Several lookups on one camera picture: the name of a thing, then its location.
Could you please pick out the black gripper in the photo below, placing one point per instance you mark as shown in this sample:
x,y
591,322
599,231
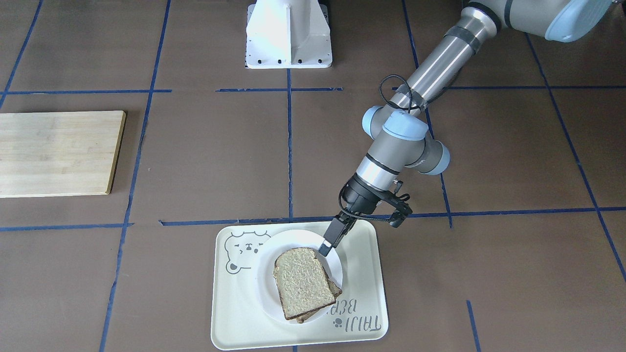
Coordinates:
x,y
359,196

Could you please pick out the bread slice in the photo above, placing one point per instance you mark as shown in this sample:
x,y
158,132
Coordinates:
x,y
301,280

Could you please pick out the white round plate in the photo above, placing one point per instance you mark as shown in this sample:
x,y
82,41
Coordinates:
x,y
266,290

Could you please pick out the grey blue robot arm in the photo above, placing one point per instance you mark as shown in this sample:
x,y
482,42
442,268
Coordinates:
x,y
402,140

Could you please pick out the bottom toast slice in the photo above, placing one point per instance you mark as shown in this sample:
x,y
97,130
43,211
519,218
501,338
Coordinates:
x,y
336,291

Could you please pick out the cream bear tray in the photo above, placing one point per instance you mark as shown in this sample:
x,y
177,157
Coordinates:
x,y
237,320

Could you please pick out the wooden cutting board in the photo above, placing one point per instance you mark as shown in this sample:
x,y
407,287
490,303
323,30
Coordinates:
x,y
59,154

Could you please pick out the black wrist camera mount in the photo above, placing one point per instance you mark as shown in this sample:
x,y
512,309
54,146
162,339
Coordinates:
x,y
399,202

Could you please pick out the white pedestal column base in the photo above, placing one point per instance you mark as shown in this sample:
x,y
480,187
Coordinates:
x,y
288,34

